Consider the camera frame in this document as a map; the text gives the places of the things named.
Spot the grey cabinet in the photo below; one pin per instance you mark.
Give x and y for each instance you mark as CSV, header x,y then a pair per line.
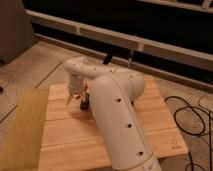
x,y
16,31

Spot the black table leg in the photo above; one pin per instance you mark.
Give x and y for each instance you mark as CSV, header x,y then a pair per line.
x,y
107,59

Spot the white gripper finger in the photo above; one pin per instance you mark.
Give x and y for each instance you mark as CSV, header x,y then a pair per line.
x,y
68,99

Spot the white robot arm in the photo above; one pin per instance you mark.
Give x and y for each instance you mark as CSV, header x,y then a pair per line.
x,y
111,95

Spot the dark eraser block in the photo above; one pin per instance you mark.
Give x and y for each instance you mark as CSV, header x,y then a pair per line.
x,y
84,105

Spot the white shelf rail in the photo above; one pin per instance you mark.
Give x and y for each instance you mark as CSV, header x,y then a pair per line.
x,y
150,47

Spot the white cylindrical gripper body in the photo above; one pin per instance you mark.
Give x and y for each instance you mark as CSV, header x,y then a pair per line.
x,y
75,85

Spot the light wooden board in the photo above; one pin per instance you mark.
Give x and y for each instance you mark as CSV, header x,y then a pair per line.
x,y
71,141

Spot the yellow-brown mat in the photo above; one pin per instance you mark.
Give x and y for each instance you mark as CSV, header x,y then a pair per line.
x,y
21,149

